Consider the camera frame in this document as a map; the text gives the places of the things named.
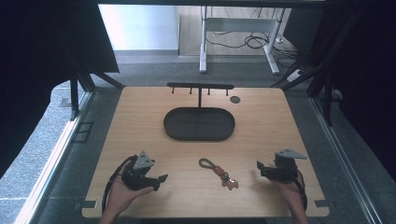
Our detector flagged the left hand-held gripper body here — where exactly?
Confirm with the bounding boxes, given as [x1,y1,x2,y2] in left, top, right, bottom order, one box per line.
[120,150,162,191]

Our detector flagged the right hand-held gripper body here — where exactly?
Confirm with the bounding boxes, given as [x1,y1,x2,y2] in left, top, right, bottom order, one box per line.
[262,148,308,183]

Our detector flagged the keychain with green cord loop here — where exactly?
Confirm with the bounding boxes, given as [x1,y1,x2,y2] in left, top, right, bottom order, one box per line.
[198,158,240,191]

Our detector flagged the black key rack with tray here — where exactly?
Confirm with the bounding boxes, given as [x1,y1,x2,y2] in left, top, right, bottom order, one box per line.
[163,81,236,142]

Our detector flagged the person's left hand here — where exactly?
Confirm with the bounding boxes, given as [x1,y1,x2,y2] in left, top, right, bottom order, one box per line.
[105,160,155,219]

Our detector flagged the person's right hand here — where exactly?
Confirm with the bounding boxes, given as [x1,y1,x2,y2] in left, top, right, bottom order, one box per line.
[270,172,308,215]

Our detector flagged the white power strip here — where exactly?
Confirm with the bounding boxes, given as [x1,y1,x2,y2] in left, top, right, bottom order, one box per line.
[286,68,304,83]

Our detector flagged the black curtain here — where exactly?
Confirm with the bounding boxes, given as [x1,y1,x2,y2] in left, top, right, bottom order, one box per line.
[306,0,396,183]
[0,0,120,180]

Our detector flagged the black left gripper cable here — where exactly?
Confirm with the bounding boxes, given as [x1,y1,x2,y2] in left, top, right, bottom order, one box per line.
[101,155,138,216]

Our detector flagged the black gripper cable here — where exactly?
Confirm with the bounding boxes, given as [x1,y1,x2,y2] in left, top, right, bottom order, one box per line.
[101,155,138,216]
[294,168,309,213]

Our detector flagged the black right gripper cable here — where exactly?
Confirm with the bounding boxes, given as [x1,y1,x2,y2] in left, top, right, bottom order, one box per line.
[294,168,309,213]

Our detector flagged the grey table edge bracket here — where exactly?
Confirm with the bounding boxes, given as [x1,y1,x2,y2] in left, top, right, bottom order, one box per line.
[74,200,98,210]

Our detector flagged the aluminium rail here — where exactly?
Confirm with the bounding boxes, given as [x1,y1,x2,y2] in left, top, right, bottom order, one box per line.
[309,96,385,224]
[13,91,94,224]

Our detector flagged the black metal frame stand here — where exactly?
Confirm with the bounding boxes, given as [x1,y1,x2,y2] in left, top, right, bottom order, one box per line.
[68,49,126,121]
[270,8,368,127]

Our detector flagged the black floor cables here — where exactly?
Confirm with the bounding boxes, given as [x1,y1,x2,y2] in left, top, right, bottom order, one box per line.
[205,7,302,68]

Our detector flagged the white desk frame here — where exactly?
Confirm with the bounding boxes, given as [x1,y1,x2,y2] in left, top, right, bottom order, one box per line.
[199,6,286,76]

